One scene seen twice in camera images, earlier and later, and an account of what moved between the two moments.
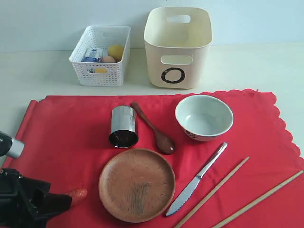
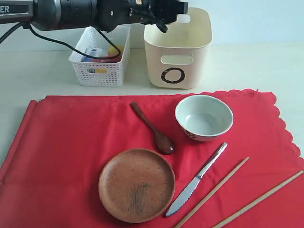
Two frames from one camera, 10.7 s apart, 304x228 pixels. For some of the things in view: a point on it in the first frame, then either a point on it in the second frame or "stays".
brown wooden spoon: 163,143 stays
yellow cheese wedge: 101,70 stays
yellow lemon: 116,51 stays
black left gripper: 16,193 to 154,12
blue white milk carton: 92,55 stays
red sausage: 78,194 to 109,59
